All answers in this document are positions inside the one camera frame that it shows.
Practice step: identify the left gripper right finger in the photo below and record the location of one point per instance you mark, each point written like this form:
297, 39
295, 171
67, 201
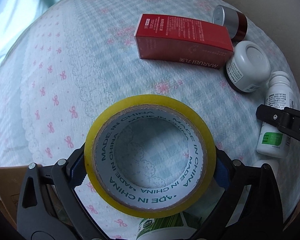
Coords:
262, 214

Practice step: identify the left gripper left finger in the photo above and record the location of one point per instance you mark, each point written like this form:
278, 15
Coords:
48, 206

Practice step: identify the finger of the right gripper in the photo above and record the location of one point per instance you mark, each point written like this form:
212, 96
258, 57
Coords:
286, 120

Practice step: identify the white pill bottle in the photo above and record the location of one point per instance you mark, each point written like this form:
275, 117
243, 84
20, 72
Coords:
272, 142

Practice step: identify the yellow packing tape roll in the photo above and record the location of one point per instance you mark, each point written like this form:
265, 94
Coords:
149, 155

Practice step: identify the small white lid jar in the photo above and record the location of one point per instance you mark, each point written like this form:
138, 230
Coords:
248, 69

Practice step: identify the green jar white lid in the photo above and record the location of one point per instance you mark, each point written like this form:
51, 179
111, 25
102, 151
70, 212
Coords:
179, 226

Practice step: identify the red jar silver lid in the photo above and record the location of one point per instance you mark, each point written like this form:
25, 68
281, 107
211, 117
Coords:
235, 22

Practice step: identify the red Marubi carton box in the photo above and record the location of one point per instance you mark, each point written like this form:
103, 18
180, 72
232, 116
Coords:
183, 40

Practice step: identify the brown cardboard box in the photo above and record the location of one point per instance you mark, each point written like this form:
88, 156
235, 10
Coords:
3, 192

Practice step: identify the checked floral bed sheet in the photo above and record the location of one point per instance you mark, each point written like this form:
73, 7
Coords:
80, 53

